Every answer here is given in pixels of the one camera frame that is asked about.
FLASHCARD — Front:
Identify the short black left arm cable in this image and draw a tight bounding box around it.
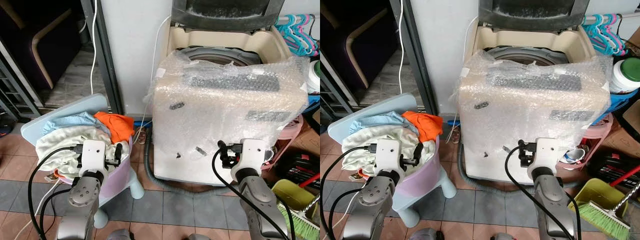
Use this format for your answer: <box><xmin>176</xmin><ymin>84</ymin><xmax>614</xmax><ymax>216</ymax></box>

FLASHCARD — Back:
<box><xmin>39</xmin><ymin>187</ymin><xmax>73</xmax><ymax>240</ymax></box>
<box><xmin>330</xmin><ymin>188</ymin><xmax>369</xmax><ymax>240</ymax></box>

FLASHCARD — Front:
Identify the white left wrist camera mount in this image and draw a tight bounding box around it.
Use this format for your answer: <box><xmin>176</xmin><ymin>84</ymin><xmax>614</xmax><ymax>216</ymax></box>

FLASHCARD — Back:
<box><xmin>80</xmin><ymin>139</ymin><xmax>108</xmax><ymax>177</ymax></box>
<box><xmin>375</xmin><ymin>138</ymin><xmax>404</xmax><ymax>173</ymax></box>

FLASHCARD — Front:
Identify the yellow-green dustpan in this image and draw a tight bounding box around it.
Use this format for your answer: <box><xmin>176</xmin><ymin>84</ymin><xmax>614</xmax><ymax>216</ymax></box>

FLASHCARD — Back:
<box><xmin>569</xmin><ymin>177</ymin><xmax>632</xmax><ymax>213</ymax></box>
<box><xmin>271</xmin><ymin>179</ymin><xmax>317</xmax><ymax>213</ymax></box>

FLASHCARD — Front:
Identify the pink clothes hanger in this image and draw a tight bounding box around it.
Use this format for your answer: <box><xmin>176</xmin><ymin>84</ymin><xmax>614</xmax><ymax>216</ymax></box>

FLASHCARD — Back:
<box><xmin>612</xmin><ymin>15</ymin><xmax>628</xmax><ymax>56</ymax></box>
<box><xmin>302</xmin><ymin>15</ymin><xmax>319</xmax><ymax>56</ymax></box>

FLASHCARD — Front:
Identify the brown cardboard box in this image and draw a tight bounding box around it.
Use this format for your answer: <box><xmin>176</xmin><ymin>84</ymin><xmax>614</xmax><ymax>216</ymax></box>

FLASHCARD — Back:
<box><xmin>620</xmin><ymin>30</ymin><xmax>640</xmax><ymax>58</ymax></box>

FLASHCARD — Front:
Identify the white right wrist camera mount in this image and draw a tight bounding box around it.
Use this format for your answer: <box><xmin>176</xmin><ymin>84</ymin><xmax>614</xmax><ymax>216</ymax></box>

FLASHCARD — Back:
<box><xmin>239</xmin><ymin>138</ymin><xmax>267</xmax><ymax>171</ymax></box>
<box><xmin>535</xmin><ymin>137</ymin><xmax>563</xmax><ymax>170</ymax></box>

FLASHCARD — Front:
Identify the red stick handle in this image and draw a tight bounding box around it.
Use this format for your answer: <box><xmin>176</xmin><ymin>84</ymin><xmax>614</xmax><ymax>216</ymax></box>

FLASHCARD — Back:
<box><xmin>299</xmin><ymin>172</ymin><xmax>321</xmax><ymax>190</ymax></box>
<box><xmin>609</xmin><ymin>165</ymin><xmax>640</xmax><ymax>188</ymax></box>

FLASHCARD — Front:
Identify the dark grey metal door frame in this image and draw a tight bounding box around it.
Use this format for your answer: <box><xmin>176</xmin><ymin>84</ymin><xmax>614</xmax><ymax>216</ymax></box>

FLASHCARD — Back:
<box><xmin>80</xmin><ymin>0</ymin><xmax>124</xmax><ymax>115</ymax></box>
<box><xmin>389</xmin><ymin>0</ymin><xmax>431</xmax><ymax>115</ymax></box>

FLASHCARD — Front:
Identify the lilac laundry basket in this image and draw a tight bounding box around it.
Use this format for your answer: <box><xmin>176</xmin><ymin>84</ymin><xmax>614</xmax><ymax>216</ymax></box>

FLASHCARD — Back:
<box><xmin>350</xmin><ymin>135</ymin><xmax>441</xmax><ymax>198</ymax></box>
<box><xmin>52</xmin><ymin>135</ymin><xmax>135</xmax><ymax>206</ymax></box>

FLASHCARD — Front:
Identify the light blue cloth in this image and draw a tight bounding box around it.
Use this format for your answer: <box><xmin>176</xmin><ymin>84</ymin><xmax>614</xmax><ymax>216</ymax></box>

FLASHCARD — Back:
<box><xmin>42</xmin><ymin>111</ymin><xmax>112</xmax><ymax>137</ymax></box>
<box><xmin>349</xmin><ymin>111</ymin><xmax>418</xmax><ymax>136</ymax></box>

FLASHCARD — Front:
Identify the long black left arm cable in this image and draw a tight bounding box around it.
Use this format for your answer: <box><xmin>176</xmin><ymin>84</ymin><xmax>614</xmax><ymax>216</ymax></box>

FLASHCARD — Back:
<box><xmin>320</xmin><ymin>145</ymin><xmax>378</xmax><ymax>240</ymax></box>
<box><xmin>27</xmin><ymin>145</ymin><xmax>83</xmax><ymax>240</ymax></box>

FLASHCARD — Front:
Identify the dark chair with wooden trim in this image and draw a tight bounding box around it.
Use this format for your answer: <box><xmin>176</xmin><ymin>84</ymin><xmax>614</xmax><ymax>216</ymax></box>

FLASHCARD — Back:
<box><xmin>320</xmin><ymin>0</ymin><xmax>396</xmax><ymax>91</ymax></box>
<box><xmin>0</xmin><ymin>0</ymin><xmax>83</xmax><ymax>91</ymax></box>

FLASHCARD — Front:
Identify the thin white wall cable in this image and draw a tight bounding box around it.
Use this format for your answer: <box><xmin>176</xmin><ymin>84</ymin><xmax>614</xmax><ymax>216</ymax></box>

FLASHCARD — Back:
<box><xmin>397</xmin><ymin>0</ymin><xmax>405</xmax><ymax>95</ymax></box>
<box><xmin>89</xmin><ymin>0</ymin><xmax>99</xmax><ymax>96</ymax></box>

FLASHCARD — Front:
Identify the cream top-load washing machine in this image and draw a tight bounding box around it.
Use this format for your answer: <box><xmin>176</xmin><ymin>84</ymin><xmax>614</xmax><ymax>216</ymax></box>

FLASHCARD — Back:
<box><xmin>150</xmin><ymin>0</ymin><xmax>311</xmax><ymax>187</ymax></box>
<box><xmin>456</xmin><ymin>0</ymin><xmax>613</xmax><ymax>185</ymax></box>

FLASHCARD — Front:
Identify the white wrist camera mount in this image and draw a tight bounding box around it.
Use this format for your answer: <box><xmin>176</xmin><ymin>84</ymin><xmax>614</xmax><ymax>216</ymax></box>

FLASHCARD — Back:
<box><xmin>535</xmin><ymin>137</ymin><xmax>563</xmax><ymax>170</ymax></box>
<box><xmin>80</xmin><ymin>139</ymin><xmax>108</xmax><ymax>177</ymax></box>
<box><xmin>375</xmin><ymin>138</ymin><xmax>404</xmax><ymax>173</ymax></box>
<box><xmin>239</xmin><ymin>138</ymin><xmax>267</xmax><ymax>171</ymax></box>

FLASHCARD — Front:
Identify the clear bubble wrap sheet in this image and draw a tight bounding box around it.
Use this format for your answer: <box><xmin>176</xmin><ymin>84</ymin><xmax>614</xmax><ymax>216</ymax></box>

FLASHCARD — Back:
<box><xmin>452</xmin><ymin>49</ymin><xmax>615</xmax><ymax>151</ymax></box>
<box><xmin>144</xmin><ymin>49</ymin><xmax>311</xmax><ymax>156</ymax></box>

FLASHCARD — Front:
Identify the white washer power cable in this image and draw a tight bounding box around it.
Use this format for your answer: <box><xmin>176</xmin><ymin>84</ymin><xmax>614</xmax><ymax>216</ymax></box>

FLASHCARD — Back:
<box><xmin>447</xmin><ymin>15</ymin><xmax>479</xmax><ymax>143</ymax></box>
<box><xmin>134</xmin><ymin>15</ymin><xmax>172</xmax><ymax>132</ymax></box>

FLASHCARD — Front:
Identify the orange cloth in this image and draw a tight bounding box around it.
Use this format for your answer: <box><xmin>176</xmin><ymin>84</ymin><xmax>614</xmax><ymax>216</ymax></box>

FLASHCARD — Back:
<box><xmin>401</xmin><ymin>110</ymin><xmax>444</xmax><ymax>143</ymax></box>
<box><xmin>93</xmin><ymin>111</ymin><xmax>136</xmax><ymax>145</ymax></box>

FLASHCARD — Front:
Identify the white cloth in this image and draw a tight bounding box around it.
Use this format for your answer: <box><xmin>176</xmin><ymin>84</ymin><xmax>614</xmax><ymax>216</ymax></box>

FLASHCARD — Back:
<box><xmin>36</xmin><ymin>125</ymin><xmax>126</xmax><ymax>178</ymax></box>
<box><xmin>341</xmin><ymin>125</ymin><xmax>433</xmax><ymax>176</ymax></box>

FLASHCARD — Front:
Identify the white jar with green lid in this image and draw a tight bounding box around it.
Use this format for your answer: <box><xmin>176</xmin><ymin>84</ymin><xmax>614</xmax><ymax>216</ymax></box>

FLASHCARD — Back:
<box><xmin>611</xmin><ymin>57</ymin><xmax>640</xmax><ymax>95</ymax></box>
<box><xmin>306</xmin><ymin>60</ymin><xmax>321</xmax><ymax>95</ymax></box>

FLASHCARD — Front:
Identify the black tool case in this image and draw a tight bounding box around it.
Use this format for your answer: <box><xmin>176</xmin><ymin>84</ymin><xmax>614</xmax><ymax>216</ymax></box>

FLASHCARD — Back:
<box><xmin>587</xmin><ymin>161</ymin><xmax>640</xmax><ymax>190</ymax></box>
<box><xmin>274</xmin><ymin>152</ymin><xmax>321</xmax><ymax>191</ymax></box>

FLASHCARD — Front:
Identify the grey metal rack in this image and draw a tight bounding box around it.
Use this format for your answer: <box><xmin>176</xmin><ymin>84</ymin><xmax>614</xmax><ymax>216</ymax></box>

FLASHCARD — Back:
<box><xmin>320</xmin><ymin>50</ymin><xmax>351</xmax><ymax>121</ymax></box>
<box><xmin>0</xmin><ymin>40</ymin><xmax>43</xmax><ymax>121</ymax></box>

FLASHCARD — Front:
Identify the dark grey washer lid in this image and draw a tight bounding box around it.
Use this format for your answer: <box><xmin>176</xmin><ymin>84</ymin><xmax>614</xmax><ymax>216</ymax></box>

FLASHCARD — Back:
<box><xmin>477</xmin><ymin>0</ymin><xmax>591</xmax><ymax>32</ymax></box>
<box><xmin>171</xmin><ymin>0</ymin><xmax>285</xmax><ymax>32</ymax></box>

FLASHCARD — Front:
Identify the teal clothes hanger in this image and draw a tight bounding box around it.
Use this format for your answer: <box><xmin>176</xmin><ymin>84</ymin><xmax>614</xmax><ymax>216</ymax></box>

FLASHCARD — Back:
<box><xmin>275</xmin><ymin>15</ymin><xmax>301</xmax><ymax>53</ymax></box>
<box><xmin>595</xmin><ymin>15</ymin><xmax>618</xmax><ymax>56</ymax></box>
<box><xmin>287</xmin><ymin>15</ymin><xmax>311</xmax><ymax>57</ymax></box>
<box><xmin>582</xmin><ymin>15</ymin><xmax>608</xmax><ymax>51</ymax></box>

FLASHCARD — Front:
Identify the grey left robot foot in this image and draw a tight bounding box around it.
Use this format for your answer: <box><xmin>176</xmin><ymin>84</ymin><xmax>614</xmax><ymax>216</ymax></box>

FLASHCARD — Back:
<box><xmin>410</xmin><ymin>227</ymin><xmax>443</xmax><ymax>240</ymax></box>

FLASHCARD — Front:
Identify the pink plastic basket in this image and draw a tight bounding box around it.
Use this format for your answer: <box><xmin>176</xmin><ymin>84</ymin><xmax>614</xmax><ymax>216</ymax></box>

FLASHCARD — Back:
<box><xmin>267</xmin><ymin>116</ymin><xmax>304</xmax><ymax>158</ymax></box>
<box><xmin>557</xmin><ymin>127</ymin><xmax>613</xmax><ymax>171</ymax></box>

